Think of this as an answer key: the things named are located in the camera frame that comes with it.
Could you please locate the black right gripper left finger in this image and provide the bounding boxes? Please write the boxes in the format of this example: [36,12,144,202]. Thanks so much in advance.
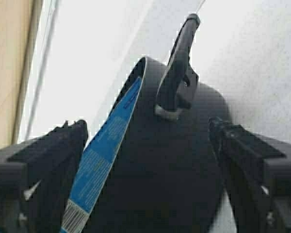
[0,120,88,233]

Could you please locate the black two-handled cooking pot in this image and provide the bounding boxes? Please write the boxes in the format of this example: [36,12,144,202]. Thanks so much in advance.
[83,13,230,233]

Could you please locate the white power cable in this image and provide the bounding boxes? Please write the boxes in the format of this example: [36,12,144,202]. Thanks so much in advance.
[195,0,207,13]

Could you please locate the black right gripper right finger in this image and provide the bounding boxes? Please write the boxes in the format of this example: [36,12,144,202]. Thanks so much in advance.
[208,117,291,233]

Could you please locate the blue paper label in pot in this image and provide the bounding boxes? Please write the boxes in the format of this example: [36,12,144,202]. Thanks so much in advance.
[60,76,143,233]

